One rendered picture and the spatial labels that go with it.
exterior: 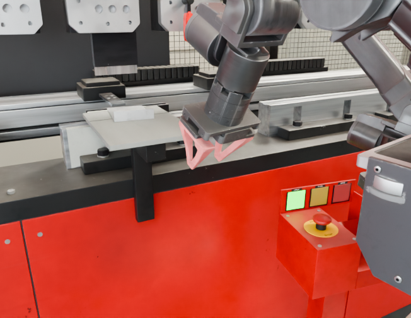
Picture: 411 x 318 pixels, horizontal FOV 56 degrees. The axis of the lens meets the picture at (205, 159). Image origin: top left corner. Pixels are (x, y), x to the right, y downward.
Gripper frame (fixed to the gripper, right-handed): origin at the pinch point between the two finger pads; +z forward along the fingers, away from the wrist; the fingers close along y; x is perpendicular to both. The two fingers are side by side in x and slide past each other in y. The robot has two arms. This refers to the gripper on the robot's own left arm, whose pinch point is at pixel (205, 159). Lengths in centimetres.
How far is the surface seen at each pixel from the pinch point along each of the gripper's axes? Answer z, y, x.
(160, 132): 6.8, -1.4, -14.2
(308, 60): 23, -100, -54
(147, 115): 10.8, -4.8, -23.8
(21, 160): 202, -27, -204
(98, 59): 7.4, -0.5, -41.0
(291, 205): 20.0, -29.4, 4.2
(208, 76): 21, -42, -48
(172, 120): 9.5, -8.1, -19.6
